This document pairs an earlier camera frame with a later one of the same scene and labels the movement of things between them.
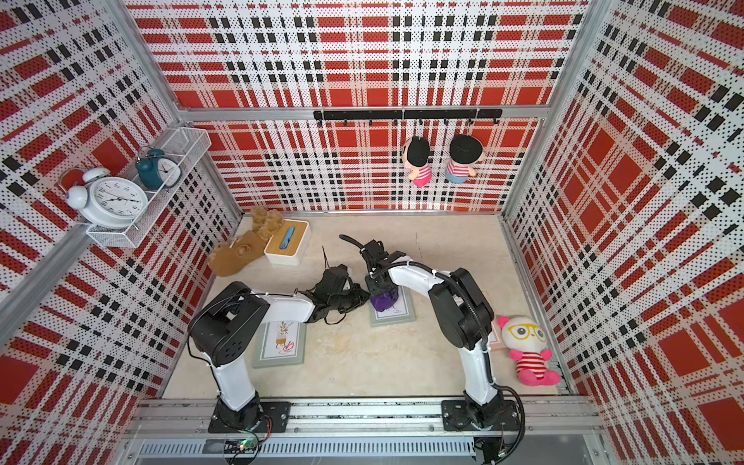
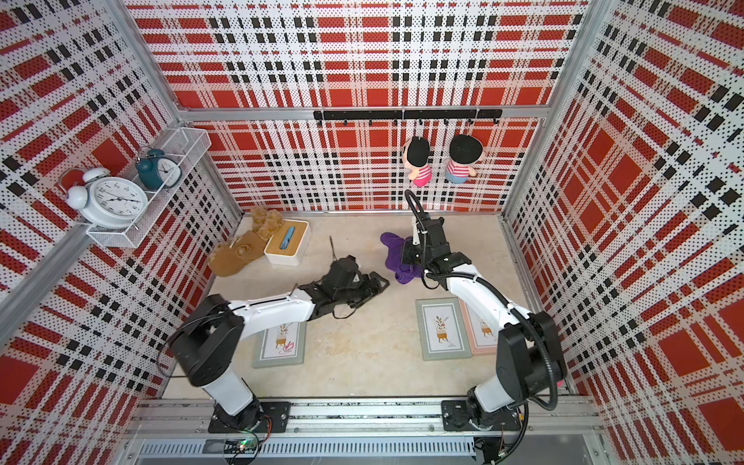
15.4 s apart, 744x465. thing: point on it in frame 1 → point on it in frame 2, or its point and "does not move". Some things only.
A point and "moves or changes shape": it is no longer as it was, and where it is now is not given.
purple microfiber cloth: x=386 y=299 moves or changes shape
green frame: x=402 y=310 → x=443 y=329
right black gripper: x=373 y=288 → x=407 y=247
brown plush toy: x=230 y=258 does not move
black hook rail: x=422 y=114 does not move
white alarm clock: x=113 y=202 does not move
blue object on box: x=287 y=238 does not move
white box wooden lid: x=290 y=245 does not move
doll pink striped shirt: x=416 y=160 does not move
